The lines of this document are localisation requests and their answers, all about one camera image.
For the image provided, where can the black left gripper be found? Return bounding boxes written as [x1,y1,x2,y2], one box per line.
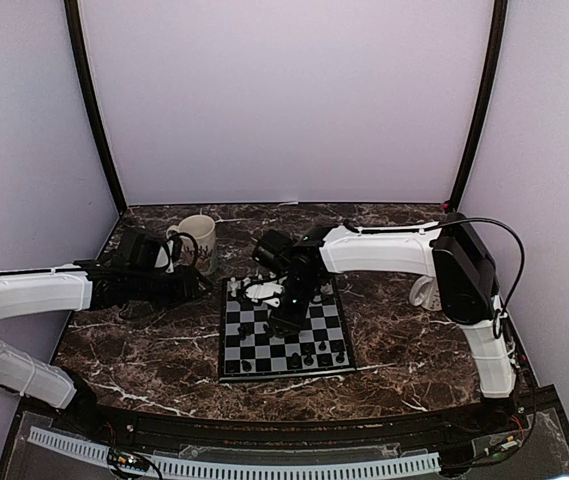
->
[129,265,214,310]

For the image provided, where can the white mug orange interior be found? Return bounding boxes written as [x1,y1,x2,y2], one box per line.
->
[409,276,441,311]

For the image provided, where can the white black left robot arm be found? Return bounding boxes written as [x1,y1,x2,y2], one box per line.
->
[0,228,212,436]

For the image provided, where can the white chess piece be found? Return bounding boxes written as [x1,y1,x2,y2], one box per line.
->
[319,281,333,296]
[228,277,241,298]

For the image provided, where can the white slotted cable duct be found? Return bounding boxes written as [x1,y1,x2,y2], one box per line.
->
[27,427,441,479]

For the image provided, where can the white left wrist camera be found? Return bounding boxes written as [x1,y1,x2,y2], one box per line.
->
[155,240,175,274]

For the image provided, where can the black front rail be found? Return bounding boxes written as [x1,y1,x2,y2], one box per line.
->
[88,404,495,454]

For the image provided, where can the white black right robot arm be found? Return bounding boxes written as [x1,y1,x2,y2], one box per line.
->
[238,213,517,434]

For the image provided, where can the black grey chess board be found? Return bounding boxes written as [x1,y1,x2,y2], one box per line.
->
[218,278,357,383]

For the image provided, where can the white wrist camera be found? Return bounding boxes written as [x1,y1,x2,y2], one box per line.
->
[155,240,175,274]
[244,282,284,308]

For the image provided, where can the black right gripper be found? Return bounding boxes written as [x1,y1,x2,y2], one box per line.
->
[267,274,320,338]

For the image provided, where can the black frame post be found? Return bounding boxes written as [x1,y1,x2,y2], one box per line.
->
[444,0,509,212]
[63,0,128,216]

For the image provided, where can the cream floral mug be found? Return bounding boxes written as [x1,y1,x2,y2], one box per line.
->
[166,214,218,276]

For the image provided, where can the black right frame post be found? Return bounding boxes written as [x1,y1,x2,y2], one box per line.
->
[444,0,509,212]

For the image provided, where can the pile of black chess pieces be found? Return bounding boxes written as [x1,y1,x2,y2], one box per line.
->
[237,322,269,344]

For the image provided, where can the black left frame post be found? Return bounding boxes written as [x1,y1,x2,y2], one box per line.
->
[63,0,128,216]

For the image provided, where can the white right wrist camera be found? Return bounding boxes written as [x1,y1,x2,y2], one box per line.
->
[244,282,284,308]

